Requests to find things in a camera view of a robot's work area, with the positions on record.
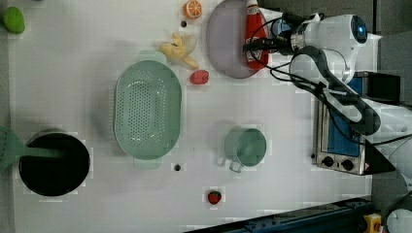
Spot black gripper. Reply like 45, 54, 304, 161
243, 13, 306, 55

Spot red plush ketchup bottle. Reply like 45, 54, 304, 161
244, 0, 268, 70

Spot grey round plate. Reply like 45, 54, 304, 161
206, 0, 257, 79

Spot blue cup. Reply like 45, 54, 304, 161
270, 18, 292, 38

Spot pink peach toy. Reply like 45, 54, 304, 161
189, 70, 209, 84

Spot orange slice toy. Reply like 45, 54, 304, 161
183, 0, 202, 19

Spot peeled banana toy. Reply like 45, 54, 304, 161
159, 32, 199, 69

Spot green perforated colander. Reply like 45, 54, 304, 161
113, 50, 182, 170

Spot silver black toaster oven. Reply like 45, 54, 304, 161
312, 72, 400, 176

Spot red strawberry toy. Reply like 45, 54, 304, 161
207, 190, 222, 205

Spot yellow red emergency button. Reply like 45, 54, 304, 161
363, 214, 382, 233

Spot black pot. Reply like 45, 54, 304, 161
18, 130, 90, 197

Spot green lime toy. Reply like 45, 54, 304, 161
2, 7, 25, 34

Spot green slotted spatula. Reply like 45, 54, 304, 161
0, 126, 64, 170

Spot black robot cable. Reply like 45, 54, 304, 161
246, 17, 412, 147

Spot green mug with handle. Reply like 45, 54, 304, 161
218, 126, 267, 173

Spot blue metal frame rail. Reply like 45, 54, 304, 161
185, 198, 374, 233

